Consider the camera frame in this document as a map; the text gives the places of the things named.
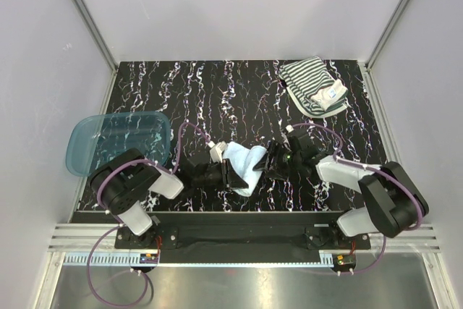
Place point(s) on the electronics board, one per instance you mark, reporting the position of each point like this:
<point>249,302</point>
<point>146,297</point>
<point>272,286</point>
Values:
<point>348,260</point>
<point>149,258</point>

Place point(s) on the green white striped towel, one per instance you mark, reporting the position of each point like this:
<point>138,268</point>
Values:
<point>312,88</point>

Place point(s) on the light blue towel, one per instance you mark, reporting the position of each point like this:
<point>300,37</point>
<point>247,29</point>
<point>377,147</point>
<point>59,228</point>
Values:
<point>243,161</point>

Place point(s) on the left electronics board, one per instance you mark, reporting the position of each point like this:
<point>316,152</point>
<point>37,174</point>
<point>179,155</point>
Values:
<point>149,258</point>

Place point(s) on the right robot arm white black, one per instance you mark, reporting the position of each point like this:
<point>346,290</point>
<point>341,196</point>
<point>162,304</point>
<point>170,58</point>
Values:
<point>392,202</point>

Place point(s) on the aluminium frame rail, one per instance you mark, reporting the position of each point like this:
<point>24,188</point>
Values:
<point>94,245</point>

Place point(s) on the blue transparent plastic container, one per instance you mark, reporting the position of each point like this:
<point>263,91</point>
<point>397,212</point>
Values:
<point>98,139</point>

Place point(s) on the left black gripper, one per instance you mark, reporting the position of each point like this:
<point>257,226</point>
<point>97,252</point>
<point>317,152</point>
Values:
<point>228,177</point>

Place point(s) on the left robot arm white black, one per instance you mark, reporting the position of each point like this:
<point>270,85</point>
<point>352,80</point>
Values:
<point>123,182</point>

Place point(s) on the right electronics board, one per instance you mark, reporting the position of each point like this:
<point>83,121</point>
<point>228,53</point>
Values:
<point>348,260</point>

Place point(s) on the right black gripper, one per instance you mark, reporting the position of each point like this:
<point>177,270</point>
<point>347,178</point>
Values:
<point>275,150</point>

